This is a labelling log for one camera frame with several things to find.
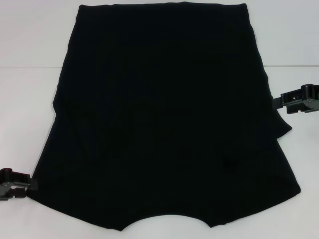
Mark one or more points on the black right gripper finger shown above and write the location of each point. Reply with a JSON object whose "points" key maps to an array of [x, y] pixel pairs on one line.
{"points": [[296, 109], [291, 97]]}

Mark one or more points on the black t-shirt with white print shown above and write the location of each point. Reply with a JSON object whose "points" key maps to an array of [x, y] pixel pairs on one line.
{"points": [[162, 112]]}

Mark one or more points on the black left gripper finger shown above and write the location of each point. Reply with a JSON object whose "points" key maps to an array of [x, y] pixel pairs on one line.
{"points": [[22, 179], [18, 194]]}

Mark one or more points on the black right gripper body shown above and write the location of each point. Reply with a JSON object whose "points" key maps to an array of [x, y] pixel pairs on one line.
{"points": [[312, 94]]}

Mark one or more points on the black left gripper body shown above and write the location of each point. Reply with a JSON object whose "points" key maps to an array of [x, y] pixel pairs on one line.
{"points": [[5, 179]]}

